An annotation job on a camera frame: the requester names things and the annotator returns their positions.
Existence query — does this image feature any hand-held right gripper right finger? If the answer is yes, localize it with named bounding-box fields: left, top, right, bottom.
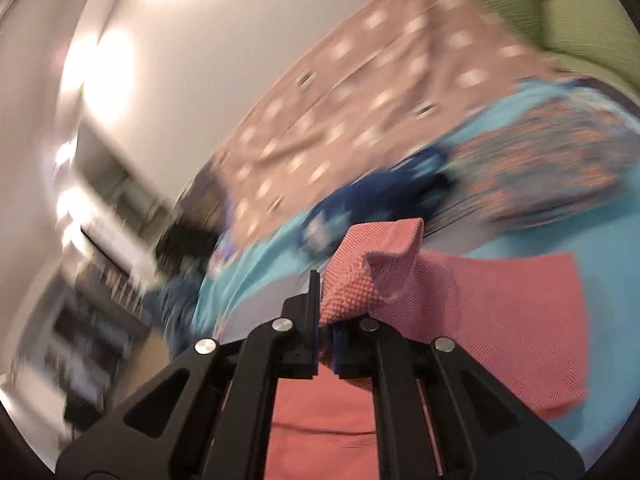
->
left=332, top=317, right=586, bottom=480

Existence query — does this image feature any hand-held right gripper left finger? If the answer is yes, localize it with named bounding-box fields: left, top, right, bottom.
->
left=55, top=270, right=321, bottom=480

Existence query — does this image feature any coral knit garment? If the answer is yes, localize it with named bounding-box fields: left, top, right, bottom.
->
left=264, top=218, right=590, bottom=480

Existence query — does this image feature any navy star-print fleece cloth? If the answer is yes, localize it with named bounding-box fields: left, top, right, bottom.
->
left=299, top=146, right=459, bottom=257

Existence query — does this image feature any dark shelf unit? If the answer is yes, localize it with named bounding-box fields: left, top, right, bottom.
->
left=44, top=124, right=177, bottom=413

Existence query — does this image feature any pink polka-dot blanket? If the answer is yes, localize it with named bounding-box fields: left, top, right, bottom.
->
left=215, top=0, right=562, bottom=257

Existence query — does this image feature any turquoise and grey blanket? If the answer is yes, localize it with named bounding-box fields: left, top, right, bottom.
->
left=191, top=76, right=640, bottom=467

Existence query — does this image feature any folded floral blue cloth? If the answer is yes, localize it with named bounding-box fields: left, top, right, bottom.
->
left=429, top=94, right=640, bottom=232

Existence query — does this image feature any green pillow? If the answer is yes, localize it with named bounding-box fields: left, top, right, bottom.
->
left=459, top=0, right=552, bottom=52
left=541, top=0, right=635, bottom=92

